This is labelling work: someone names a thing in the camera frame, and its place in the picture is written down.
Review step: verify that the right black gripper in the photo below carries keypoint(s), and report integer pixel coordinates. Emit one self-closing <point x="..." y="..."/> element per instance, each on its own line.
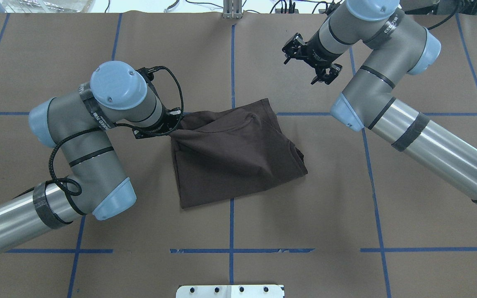
<point x="315" y="51"/>

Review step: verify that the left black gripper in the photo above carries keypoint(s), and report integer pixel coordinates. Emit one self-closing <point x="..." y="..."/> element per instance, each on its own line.
<point x="166" y="124"/>

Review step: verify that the brown t-shirt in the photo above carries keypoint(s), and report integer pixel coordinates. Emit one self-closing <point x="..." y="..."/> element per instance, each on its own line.
<point x="233" y="153"/>

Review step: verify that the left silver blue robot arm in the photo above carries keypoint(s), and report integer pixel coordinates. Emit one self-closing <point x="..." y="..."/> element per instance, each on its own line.
<point x="87" y="176"/>

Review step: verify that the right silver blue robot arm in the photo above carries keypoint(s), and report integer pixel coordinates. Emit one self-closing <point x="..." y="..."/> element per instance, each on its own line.
<point x="399" y="46"/>

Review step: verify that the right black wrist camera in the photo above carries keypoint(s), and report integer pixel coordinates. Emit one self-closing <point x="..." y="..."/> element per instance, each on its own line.
<point x="327" y="75"/>

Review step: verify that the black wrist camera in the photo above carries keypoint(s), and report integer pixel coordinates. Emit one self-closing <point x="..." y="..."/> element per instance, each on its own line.
<point x="148" y="77"/>
<point x="327" y="75"/>

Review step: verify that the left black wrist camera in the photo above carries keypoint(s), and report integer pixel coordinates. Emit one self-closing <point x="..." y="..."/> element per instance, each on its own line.
<point x="148" y="77"/>

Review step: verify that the aluminium frame post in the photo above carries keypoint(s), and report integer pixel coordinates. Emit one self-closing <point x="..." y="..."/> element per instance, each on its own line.
<point x="233" y="9"/>

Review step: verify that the white central pedestal column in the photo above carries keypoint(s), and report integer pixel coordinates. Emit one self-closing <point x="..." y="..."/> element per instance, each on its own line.
<point x="231" y="291"/>

